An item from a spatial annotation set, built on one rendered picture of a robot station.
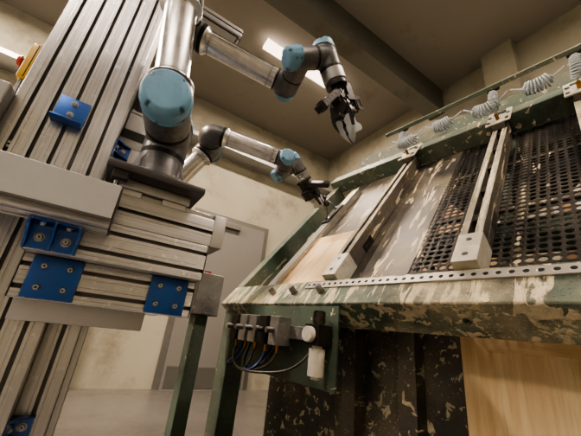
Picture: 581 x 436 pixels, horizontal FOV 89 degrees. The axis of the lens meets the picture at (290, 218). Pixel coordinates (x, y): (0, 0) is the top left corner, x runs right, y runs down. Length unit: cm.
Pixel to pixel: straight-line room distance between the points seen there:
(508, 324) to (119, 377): 366
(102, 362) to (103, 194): 334
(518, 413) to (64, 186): 111
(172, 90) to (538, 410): 114
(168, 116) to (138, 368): 344
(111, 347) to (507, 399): 354
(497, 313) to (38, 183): 92
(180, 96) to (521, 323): 89
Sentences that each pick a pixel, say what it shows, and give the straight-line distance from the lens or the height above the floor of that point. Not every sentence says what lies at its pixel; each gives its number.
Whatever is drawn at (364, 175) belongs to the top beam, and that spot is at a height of 178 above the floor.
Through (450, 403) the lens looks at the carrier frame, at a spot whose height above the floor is 58.
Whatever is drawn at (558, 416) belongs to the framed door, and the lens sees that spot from 101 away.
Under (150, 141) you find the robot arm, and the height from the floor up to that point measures 115.
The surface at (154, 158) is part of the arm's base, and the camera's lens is 85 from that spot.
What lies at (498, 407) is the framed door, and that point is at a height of 60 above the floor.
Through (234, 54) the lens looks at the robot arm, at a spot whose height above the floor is 156.
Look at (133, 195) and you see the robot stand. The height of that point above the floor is 98.
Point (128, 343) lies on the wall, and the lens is 393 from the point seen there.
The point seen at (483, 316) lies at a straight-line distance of 80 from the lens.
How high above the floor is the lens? 71
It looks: 21 degrees up
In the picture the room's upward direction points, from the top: 6 degrees clockwise
